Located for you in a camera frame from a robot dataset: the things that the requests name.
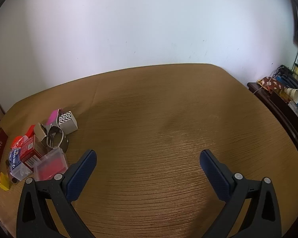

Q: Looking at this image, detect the clear box red insert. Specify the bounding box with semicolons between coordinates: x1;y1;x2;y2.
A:
34;147;68;182

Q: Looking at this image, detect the clear floss pick box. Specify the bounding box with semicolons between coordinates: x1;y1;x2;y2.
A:
8;148;33;181

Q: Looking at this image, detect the yellow small block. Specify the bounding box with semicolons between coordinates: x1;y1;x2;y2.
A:
0;173;11;191

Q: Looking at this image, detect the red cream carton box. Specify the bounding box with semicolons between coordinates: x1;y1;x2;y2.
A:
20;135;45;169

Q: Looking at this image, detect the silver metal clip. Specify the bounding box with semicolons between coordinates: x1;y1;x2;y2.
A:
43;124;69;153

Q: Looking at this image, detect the gold ribbed metal case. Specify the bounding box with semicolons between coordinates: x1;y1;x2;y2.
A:
34;123;47;142

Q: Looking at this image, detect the red rectangular block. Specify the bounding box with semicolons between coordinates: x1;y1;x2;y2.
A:
26;125;35;138

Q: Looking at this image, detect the zigzag patterned white cube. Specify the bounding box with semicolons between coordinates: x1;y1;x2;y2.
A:
58;111;78;135

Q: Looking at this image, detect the pink rectangular block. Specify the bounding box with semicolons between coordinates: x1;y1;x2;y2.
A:
46;108;63;126

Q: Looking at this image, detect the dark wooden side cabinet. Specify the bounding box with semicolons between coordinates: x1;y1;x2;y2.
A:
247;82;298;150

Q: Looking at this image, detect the paper cup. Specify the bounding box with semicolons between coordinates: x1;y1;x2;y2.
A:
284;88;298;104

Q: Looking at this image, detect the floral red cloth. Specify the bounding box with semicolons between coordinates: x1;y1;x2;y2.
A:
257;77;285;93

